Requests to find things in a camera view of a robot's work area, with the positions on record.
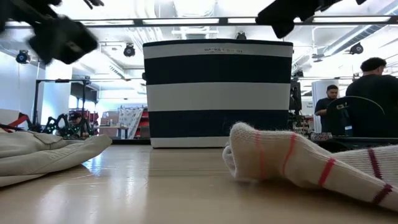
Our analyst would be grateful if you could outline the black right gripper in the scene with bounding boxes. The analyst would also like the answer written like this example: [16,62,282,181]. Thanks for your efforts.
[254,0,320,40]

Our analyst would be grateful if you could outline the navy white striped fabric basket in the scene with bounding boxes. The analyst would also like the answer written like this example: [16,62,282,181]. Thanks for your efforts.
[142,38,294,149]

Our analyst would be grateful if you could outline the black background frame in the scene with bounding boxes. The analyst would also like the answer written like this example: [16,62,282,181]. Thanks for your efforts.
[32,78,91,133]

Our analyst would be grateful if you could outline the white basket label tape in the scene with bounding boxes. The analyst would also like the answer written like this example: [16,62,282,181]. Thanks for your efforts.
[203,47,244,54]

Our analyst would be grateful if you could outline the beige khaki garment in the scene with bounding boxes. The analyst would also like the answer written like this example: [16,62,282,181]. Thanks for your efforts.
[0,129,113,188]

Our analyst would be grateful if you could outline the patterned hanging cloth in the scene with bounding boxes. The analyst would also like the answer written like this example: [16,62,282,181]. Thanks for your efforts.
[117,106,144,139]

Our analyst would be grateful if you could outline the person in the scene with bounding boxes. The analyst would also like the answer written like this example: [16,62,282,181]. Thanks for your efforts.
[313,84,340,134]
[66,111,91,138]
[344,57,398,138]

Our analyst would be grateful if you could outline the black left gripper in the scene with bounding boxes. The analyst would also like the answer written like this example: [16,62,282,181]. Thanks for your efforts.
[27,0,105,66]

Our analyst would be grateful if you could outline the white sock red stripes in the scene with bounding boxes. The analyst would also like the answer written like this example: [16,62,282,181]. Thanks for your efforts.
[221,121,398,213]
[332,144,398,187]

